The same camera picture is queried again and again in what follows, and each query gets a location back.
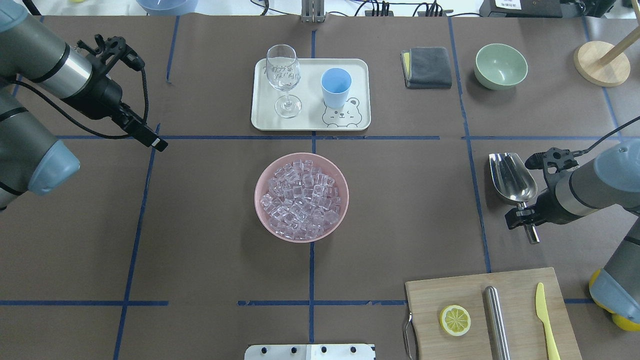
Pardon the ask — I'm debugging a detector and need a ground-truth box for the lemon half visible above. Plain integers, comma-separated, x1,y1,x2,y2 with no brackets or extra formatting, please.
439,304,471,337

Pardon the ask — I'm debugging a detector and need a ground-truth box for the yellow plastic knife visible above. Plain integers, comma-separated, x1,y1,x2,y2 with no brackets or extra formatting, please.
534,282,561,360

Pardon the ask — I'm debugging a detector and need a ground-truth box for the light blue cup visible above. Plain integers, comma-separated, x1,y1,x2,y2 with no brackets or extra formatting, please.
320,67,352,109

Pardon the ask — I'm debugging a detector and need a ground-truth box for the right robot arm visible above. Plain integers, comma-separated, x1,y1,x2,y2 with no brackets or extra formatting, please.
505,139,640,332

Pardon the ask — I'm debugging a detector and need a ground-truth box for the wooden round stand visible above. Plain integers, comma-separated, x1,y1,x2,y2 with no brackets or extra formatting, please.
573,27,640,88

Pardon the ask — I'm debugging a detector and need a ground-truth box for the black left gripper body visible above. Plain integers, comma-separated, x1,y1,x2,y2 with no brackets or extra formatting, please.
62,75,147,135

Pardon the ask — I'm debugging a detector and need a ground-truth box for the clear wine glass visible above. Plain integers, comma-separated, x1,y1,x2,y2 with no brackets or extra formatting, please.
266,44,302,119

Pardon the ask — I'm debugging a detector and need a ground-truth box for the yellow lemon lower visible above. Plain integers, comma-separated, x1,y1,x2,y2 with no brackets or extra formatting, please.
611,313,640,332

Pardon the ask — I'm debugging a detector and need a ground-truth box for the green bowl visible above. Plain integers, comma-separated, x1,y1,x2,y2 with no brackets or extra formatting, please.
474,43,529,91

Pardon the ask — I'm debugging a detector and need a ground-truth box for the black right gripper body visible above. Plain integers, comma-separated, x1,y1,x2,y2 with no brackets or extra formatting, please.
505,193,563,230

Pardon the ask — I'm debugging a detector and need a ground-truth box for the clear ice cubes pile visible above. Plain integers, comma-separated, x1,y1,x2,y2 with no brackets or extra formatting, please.
260,158,342,239

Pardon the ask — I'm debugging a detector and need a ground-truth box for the pink bowl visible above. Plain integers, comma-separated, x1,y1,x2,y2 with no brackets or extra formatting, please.
254,152,350,244

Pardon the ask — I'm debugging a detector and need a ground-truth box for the grey folded cloth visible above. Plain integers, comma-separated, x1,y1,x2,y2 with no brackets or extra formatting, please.
400,47,453,89

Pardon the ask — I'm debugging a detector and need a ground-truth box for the blue bowl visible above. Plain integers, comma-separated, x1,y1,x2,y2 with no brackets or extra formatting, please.
135,0,199,16

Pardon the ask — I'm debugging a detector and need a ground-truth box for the steel ice scoop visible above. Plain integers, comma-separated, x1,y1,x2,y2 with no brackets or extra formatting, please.
488,152,540,245

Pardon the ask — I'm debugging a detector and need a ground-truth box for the wooden cutting board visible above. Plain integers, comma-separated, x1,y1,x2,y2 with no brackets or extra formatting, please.
405,268,582,360

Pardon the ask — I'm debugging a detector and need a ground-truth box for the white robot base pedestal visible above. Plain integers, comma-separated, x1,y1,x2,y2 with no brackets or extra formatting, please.
244,343,377,360

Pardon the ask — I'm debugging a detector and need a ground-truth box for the cream bear tray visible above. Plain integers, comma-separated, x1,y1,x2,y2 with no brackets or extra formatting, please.
251,58,371,132

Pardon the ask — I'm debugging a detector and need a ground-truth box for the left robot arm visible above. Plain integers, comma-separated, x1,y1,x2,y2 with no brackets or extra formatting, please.
1,0,167,212

